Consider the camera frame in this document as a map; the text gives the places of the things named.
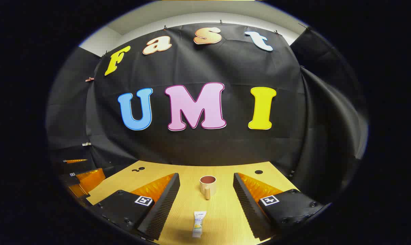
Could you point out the white toothpaste tube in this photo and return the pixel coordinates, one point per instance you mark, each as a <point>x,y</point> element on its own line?
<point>198,224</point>

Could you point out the wooden desktop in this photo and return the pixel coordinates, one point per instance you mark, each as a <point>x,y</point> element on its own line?
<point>219,211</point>

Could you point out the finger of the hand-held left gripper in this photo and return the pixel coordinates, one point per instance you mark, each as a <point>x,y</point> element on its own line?
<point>89,180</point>
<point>75,160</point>

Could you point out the black backdrop cloth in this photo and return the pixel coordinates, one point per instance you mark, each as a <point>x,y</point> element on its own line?
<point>205,143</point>

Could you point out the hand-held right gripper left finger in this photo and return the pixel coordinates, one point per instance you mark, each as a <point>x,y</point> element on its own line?
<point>164,204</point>

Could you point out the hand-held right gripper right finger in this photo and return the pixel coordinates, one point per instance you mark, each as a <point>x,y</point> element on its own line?
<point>248,204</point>

